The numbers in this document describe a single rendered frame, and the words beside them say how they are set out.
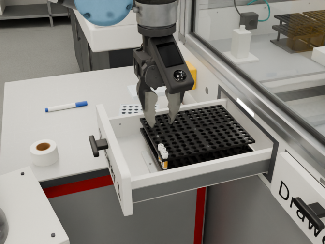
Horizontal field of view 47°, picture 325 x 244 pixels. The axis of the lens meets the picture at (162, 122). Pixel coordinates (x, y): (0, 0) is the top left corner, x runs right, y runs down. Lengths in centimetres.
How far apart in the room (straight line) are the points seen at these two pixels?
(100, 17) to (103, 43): 110
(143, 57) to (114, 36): 88
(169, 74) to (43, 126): 64
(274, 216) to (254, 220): 11
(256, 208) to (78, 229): 51
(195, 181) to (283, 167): 18
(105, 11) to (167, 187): 41
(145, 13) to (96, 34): 92
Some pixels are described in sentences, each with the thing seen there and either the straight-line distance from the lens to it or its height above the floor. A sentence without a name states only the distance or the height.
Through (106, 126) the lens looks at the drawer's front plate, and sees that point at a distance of 85.
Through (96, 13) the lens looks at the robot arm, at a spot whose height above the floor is 125.
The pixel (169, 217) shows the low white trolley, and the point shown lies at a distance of 121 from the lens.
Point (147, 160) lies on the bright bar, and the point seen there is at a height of 85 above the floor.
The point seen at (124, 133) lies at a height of 85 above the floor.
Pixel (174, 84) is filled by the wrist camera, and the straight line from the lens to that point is 64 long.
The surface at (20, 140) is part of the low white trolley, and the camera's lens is 116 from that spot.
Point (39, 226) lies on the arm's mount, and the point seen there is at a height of 84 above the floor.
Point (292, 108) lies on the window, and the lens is 79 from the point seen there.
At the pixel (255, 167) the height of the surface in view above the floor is 86.
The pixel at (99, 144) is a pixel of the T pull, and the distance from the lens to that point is 82.
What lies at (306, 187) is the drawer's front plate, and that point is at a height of 92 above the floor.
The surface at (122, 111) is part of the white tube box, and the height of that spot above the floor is 80.
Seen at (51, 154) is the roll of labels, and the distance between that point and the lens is 102.
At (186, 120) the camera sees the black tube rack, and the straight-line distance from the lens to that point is 92.
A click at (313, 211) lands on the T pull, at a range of 71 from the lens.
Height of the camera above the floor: 138
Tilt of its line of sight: 32 degrees down
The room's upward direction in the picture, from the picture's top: straight up
